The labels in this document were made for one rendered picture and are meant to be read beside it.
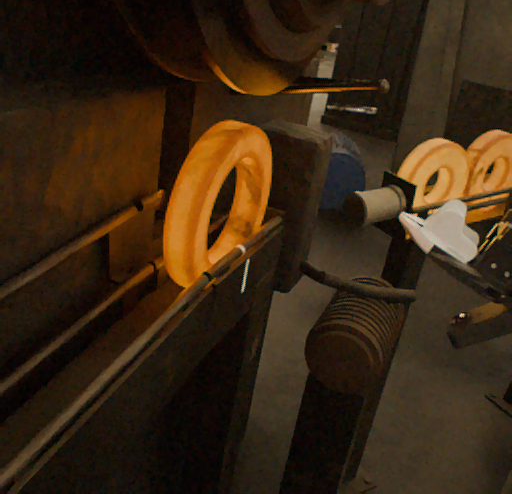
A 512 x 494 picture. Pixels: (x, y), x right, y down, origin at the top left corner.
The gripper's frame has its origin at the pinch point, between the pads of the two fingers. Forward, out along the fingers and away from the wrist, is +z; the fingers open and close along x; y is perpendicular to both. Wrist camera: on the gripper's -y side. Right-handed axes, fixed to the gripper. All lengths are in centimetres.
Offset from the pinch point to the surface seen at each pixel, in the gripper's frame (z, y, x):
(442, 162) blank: 0.0, 0.6, -35.2
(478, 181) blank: -7.5, -1.2, -44.8
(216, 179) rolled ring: 17.3, 0.6, 19.0
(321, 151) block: 14.5, -0.3, -7.8
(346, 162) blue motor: 33, -56, -186
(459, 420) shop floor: -43, -64, -73
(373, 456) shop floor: -26, -70, -47
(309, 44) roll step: 17.7, 13.7, 9.6
